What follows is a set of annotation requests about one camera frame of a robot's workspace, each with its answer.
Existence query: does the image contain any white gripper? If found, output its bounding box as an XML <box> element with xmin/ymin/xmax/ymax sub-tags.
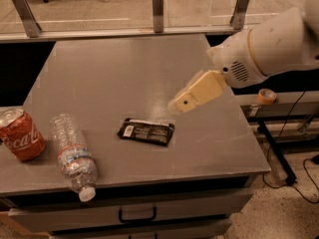
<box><xmin>167</xmin><ymin>31</ymin><xmax>267</xmax><ymax>115</ymax></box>

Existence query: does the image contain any black rxbar chocolate wrapper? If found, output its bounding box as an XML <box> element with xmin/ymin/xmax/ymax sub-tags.
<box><xmin>118</xmin><ymin>119</ymin><xmax>175</xmax><ymax>146</ymax></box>

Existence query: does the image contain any clear plastic water bottle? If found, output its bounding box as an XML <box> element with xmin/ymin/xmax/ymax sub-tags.
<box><xmin>50</xmin><ymin>114</ymin><xmax>98</xmax><ymax>202</ymax></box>

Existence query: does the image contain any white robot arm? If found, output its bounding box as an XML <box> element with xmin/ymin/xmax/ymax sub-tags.
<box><xmin>167</xmin><ymin>0</ymin><xmax>319</xmax><ymax>114</ymax></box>

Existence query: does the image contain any orange tape roll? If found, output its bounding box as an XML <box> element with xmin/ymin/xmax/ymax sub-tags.
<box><xmin>257</xmin><ymin>89</ymin><xmax>277</xmax><ymax>105</ymax></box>

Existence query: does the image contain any upper grey drawer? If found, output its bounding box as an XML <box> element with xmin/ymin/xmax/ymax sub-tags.
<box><xmin>9</xmin><ymin>188</ymin><xmax>252</xmax><ymax>232</ymax></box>

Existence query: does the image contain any grey drawer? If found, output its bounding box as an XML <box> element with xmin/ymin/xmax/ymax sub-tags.
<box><xmin>9</xmin><ymin>188</ymin><xmax>252</xmax><ymax>232</ymax></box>
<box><xmin>50</xmin><ymin>218</ymin><xmax>231</xmax><ymax>239</ymax></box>

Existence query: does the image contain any black metal stand leg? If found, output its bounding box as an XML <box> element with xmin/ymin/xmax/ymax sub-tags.
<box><xmin>258</xmin><ymin>120</ymin><xmax>296</xmax><ymax>186</ymax></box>

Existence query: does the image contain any lower grey drawer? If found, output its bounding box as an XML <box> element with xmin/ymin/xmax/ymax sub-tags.
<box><xmin>50</xmin><ymin>218</ymin><xmax>231</xmax><ymax>239</ymax></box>

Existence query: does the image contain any red coca-cola can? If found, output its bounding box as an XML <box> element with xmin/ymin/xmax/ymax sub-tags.
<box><xmin>0</xmin><ymin>109</ymin><xmax>45</xmax><ymax>161</ymax></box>

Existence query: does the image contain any metal window rail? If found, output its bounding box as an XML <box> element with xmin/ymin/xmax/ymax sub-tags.
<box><xmin>0</xmin><ymin>23</ymin><xmax>260</xmax><ymax>44</ymax></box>

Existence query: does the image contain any right metal rail bracket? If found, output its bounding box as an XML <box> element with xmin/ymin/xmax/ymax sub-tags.
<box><xmin>230</xmin><ymin>0</ymin><xmax>250</xmax><ymax>30</ymax></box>

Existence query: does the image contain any metal rail bracket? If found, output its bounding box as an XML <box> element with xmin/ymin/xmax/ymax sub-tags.
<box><xmin>153</xmin><ymin>0</ymin><xmax>163</xmax><ymax>33</ymax></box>
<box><xmin>12</xmin><ymin>0</ymin><xmax>42</xmax><ymax>38</ymax></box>
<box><xmin>230</xmin><ymin>0</ymin><xmax>250</xmax><ymax>30</ymax></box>

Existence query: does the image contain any middle metal rail bracket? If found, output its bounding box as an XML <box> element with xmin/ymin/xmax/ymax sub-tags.
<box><xmin>153</xmin><ymin>0</ymin><xmax>163</xmax><ymax>33</ymax></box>

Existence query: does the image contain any black upper drawer handle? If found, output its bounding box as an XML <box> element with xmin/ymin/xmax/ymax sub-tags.
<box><xmin>118</xmin><ymin>207</ymin><xmax>158</xmax><ymax>224</ymax></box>

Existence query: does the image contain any left metal rail bracket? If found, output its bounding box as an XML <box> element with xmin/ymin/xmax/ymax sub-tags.
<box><xmin>12</xmin><ymin>0</ymin><xmax>42</xmax><ymax>38</ymax></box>

